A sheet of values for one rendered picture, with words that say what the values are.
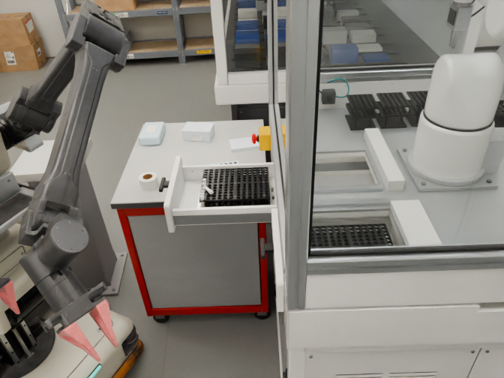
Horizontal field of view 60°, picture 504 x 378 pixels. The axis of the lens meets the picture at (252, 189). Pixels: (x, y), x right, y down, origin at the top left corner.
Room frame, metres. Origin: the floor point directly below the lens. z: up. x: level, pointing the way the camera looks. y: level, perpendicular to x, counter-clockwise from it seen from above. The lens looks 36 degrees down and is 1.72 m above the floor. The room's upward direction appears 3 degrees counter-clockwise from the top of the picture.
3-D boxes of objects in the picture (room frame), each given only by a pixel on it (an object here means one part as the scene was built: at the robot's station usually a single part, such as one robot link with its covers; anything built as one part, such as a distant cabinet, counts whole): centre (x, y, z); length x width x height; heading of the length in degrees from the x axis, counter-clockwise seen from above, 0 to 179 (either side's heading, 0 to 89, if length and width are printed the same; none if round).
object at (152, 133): (1.75, 0.44, 0.78); 0.15 x 0.10 x 0.04; 178
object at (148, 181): (1.37, 0.39, 0.78); 0.07 x 0.07 x 0.04
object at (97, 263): (1.64, 0.87, 0.38); 0.30 x 0.30 x 0.76; 2
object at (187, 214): (1.16, 0.04, 0.86); 0.40 x 0.26 x 0.06; 89
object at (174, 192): (1.16, 0.25, 0.87); 0.29 x 0.02 x 0.11; 179
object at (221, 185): (1.16, 0.05, 0.87); 0.22 x 0.18 x 0.06; 89
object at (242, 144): (1.63, 0.02, 0.77); 0.13 x 0.09 x 0.02; 98
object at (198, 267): (1.57, 0.23, 0.38); 0.62 x 0.58 x 0.76; 179
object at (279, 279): (0.84, -0.06, 0.87); 0.29 x 0.02 x 0.11; 179
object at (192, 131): (1.73, 0.23, 0.79); 0.13 x 0.09 x 0.05; 79
